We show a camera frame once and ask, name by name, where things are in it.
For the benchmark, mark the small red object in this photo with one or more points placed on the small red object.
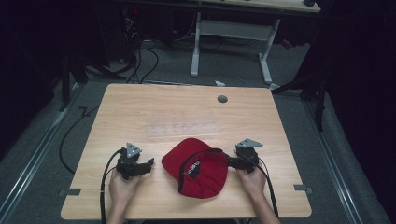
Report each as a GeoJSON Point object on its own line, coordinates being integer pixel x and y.
{"type": "Point", "coordinates": [287, 44]}

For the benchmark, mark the white-framed desk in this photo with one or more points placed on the white-framed desk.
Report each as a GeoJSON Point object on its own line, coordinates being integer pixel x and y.
{"type": "Point", "coordinates": [233, 29]}

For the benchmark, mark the small white floor object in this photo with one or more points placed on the small white floor object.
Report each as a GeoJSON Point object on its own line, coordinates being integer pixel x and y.
{"type": "Point", "coordinates": [219, 83]}

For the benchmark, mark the person's left hand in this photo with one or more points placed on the person's left hand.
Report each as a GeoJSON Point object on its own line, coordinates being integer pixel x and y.
{"type": "Point", "coordinates": [123, 188]}

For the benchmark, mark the black metal stand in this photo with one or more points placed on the black metal stand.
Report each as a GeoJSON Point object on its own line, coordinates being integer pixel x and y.
{"type": "Point", "coordinates": [311, 90]}
{"type": "Point", "coordinates": [66, 81]}

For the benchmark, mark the red baseball cap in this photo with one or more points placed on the red baseball cap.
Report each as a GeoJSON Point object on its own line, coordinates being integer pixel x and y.
{"type": "Point", "coordinates": [202, 174]}

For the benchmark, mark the person's right hand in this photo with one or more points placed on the person's right hand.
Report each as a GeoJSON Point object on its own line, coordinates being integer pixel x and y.
{"type": "Point", "coordinates": [252, 183]}

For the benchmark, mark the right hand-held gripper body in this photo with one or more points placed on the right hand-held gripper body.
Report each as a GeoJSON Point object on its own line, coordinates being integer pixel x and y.
{"type": "Point", "coordinates": [247, 155]}

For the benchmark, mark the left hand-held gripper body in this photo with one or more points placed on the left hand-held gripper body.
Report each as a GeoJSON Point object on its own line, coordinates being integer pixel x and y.
{"type": "Point", "coordinates": [128, 163]}

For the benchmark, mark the grey tape strip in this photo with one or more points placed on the grey tape strip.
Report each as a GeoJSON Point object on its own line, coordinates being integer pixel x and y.
{"type": "Point", "coordinates": [70, 192]}
{"type": "Point", "coordinates": [303, 188]}

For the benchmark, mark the metal floor rail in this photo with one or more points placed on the metal floor rail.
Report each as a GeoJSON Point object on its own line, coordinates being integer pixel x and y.
{"type": "Point", "coordinates": [333, 168]}
{"type": "Point", "coordinates": [31, 161]}

